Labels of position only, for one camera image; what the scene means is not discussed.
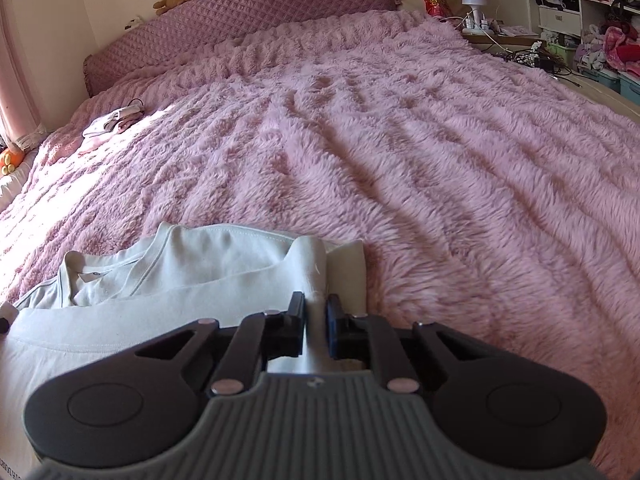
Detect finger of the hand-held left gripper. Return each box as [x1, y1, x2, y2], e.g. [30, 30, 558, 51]
[0, 302, 19, 335]

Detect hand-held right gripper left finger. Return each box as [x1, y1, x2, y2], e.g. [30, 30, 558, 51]
[127, 291, 307, 396]

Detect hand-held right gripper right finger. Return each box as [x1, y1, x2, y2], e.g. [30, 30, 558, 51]
[325, 295, 501, 395]

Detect pale printed sweatshirt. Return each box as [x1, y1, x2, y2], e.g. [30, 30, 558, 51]
[0, 222, 367, 466]

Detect small pink folded clothes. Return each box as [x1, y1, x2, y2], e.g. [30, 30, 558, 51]
[81, 100, 146, 139]

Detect pile of pink clothes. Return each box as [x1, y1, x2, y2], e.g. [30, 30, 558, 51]
[575, 20, 640, 76]

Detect cream window seat cushion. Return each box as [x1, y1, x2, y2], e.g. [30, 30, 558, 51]
[0, 162, 41, 211]

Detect orange plush toy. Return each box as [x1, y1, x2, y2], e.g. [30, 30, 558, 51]
[0, 147, 26, 176]

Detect pink fluffy blanket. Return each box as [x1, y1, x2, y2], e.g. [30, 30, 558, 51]
[0, 7, 640, 480]

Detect pink curtain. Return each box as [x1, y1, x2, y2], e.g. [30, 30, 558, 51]
[0, 5, 48, 151]

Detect pink quilted headboard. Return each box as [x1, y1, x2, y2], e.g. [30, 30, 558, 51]
[82, 0, 401, 98]

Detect red snack bag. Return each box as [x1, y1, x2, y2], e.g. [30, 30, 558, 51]
[419, 0, 453, 21]

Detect brown teddy bear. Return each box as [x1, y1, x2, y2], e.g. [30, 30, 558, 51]
[152, 0, 200, 16]

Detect cluttered nightstand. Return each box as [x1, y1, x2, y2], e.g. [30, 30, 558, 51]
[461, 22, 581, 61]

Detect white table lamp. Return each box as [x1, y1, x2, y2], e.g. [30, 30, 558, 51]
[461, 0, 488, 28]

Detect green storage bin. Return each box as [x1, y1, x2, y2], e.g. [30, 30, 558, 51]
[542, 32, 581, 62]

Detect white shelf unit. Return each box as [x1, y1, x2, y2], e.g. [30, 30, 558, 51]
[530, 0, 640, 96]

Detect tangle of black cables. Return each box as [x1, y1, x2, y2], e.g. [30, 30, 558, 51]
[492, 42, 576, 75]

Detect wooden bed frame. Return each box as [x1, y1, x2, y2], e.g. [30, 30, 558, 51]
[550, 60, 640, 126]

